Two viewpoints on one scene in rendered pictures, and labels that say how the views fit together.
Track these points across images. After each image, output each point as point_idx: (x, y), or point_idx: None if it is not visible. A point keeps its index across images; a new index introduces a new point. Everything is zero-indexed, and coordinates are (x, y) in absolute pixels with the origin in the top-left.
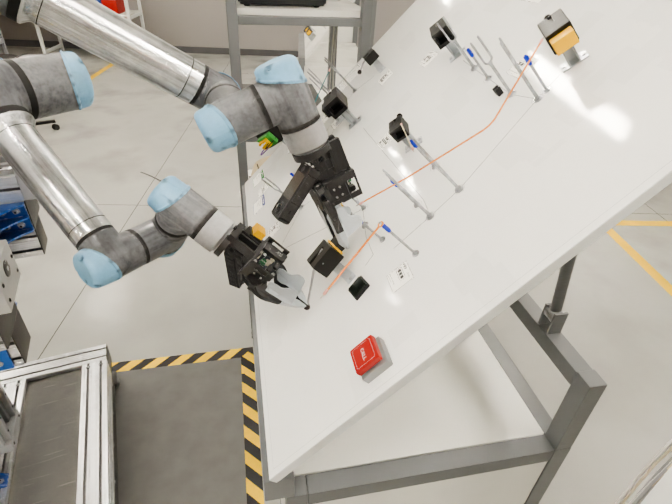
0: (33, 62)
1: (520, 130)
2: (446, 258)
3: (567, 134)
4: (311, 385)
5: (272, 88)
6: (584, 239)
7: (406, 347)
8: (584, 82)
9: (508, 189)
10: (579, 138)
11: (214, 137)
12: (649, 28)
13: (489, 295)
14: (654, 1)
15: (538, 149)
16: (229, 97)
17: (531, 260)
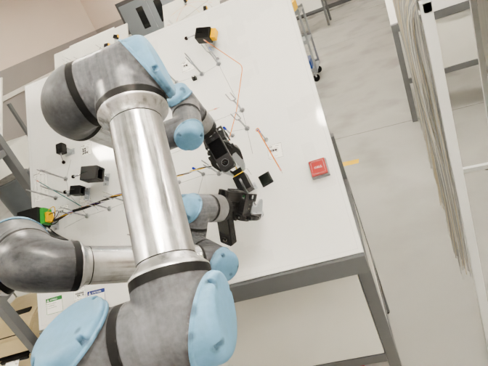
0: (20, 224)
1: (231, 75)
2: (280, 123)
3: (252, 58)
4: (314, 218)
5: (190, 98)
6: (309, 65)
7: (319, 150)
8: (229, 45)
9: (262, 87)
10: (258, 54)
11: (202, 131)
12: (224, 18)
13: (314, 105)
14: (211, 12)
15: (250, 70)
16: (183, 114)
17: (307, 85)
